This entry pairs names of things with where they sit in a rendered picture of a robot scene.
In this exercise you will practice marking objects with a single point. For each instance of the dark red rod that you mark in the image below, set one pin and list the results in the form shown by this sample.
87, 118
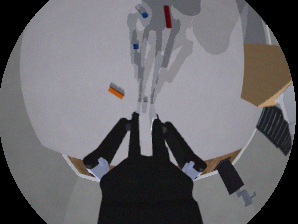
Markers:
167, 16

